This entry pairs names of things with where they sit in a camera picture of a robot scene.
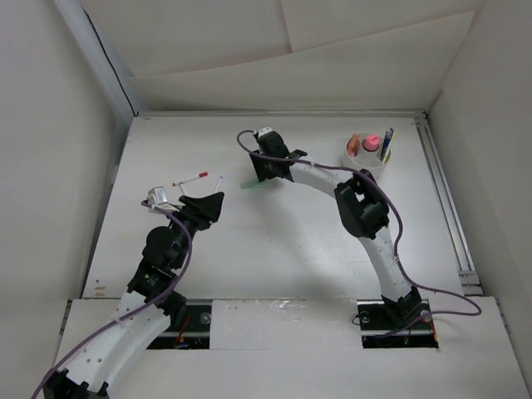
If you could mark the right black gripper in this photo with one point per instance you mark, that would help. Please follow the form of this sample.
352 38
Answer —
262 173

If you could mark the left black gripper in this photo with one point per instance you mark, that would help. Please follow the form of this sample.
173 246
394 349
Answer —
203 211

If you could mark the blue capped white marker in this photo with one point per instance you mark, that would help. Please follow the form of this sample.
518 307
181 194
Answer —
218 184

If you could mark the green translucent highlighter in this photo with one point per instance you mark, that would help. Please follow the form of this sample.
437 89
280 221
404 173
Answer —
251 185

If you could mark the orange translucent highlighter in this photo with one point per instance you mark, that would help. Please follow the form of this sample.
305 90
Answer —
353 145

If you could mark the pink capped small bottle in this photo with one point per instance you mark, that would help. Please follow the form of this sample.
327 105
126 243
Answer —
371 143

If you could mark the dark blue pen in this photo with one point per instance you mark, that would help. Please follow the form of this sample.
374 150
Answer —
386 143

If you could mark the yellow thin pen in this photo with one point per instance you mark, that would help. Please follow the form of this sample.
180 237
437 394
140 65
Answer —
388 151

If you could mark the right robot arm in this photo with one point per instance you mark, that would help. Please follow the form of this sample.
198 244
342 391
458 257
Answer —
363 211

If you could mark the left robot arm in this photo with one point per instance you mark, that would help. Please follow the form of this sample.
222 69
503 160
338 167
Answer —
149 306

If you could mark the red capped white marker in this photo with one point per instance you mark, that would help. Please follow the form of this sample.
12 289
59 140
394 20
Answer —
191 178

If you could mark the white round divided container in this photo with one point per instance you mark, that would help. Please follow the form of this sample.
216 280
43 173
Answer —
364 160

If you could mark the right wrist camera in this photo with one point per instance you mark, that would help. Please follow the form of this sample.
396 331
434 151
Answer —
264 131

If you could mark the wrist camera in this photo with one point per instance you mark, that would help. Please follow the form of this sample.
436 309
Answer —
264 131
157 197

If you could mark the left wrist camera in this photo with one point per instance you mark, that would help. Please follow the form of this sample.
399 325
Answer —
157 197

